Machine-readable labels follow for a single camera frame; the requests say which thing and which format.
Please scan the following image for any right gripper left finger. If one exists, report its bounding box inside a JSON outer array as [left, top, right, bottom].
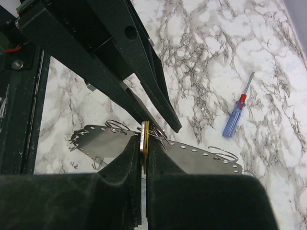
[[0, 136, 142, 230]]

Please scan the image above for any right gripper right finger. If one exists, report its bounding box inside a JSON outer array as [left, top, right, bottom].
[[146, 138, 278, 230]]

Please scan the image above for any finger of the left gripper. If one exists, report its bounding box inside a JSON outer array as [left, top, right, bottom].
[[88, 0, 182, 132], [18, 0, 158, 126]]

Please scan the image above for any yellow plastic key tag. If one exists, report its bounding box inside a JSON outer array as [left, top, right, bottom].
[[140, 121, 149, 175]]

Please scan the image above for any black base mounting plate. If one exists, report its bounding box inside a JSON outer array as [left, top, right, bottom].
[[0, 0, 50, 175]]

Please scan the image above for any blue handled screwdriver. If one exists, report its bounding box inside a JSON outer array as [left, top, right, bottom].
[[222, 72, 255, 138]]

